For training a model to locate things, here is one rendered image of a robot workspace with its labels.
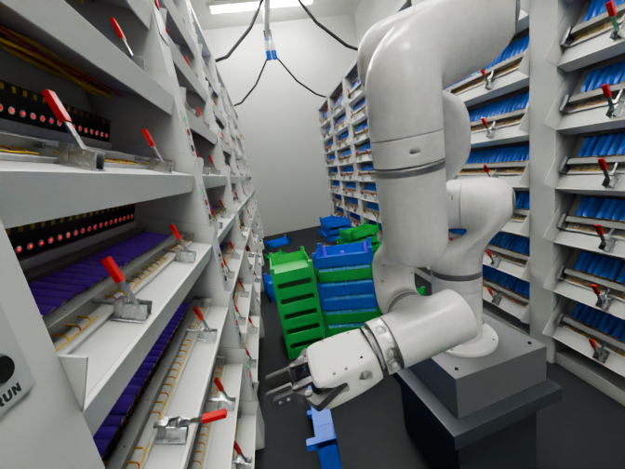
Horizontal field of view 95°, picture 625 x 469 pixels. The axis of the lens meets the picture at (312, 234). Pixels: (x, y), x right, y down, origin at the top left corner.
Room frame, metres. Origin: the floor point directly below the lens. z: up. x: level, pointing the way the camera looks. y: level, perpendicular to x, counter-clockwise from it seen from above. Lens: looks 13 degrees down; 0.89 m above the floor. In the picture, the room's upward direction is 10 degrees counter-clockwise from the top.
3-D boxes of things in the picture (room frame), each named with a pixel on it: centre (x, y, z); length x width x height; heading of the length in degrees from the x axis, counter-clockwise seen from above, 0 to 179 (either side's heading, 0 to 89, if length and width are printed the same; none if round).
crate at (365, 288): (1.46, -0.15, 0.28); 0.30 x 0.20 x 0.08; 79
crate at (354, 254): (1.46, -0.15, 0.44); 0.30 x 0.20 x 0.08; 79
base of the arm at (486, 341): (0.69, -0.35, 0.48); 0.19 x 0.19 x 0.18
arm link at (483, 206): (0.68, -0.38, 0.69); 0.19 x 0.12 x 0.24; 54
